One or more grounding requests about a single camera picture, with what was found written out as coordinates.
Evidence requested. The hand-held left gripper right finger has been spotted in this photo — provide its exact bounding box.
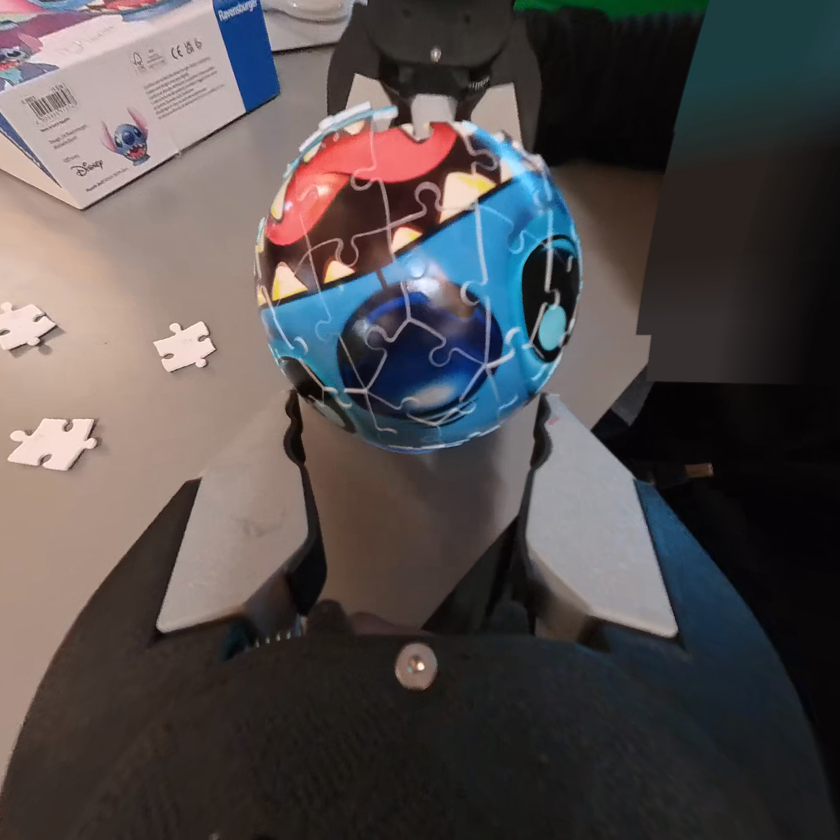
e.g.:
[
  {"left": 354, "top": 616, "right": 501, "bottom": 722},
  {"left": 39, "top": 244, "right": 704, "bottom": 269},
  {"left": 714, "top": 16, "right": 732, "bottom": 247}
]
[{"left": 517, "top": 392, "right": 678, "bottom": 639}]

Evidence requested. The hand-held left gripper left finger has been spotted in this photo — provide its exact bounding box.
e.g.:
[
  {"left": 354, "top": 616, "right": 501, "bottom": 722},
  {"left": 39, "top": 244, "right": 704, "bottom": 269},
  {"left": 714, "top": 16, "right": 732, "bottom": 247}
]
[{"left": 156, "top": 388, "right": 327, "bottom": 634}]

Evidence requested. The blue puzzle ball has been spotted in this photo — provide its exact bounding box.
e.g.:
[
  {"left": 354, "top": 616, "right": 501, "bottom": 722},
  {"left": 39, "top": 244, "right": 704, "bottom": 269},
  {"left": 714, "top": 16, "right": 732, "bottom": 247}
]
[{"left": 255, "top": 105, "right": 584, "bottom": 455}]

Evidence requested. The white puzzle piece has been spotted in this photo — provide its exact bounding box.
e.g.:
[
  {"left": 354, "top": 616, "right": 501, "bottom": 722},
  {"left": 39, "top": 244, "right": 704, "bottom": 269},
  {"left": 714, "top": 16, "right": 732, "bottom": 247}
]
[
  {"left": 0, "top": 302, "right": 58, "bottom": 352},
  {"left": 153, "top": 321, "right": 217, "bottom": 374},
  {"left": 8, "top": 417, "right": 99, "bottom": 471}
]

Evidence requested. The white and blue puzzle box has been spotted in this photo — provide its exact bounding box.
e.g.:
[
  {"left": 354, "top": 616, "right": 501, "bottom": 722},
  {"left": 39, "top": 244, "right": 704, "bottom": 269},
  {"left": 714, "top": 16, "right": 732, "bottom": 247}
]
[{"left": 0, "top": 0, "right": 281, "bottom": 211}]

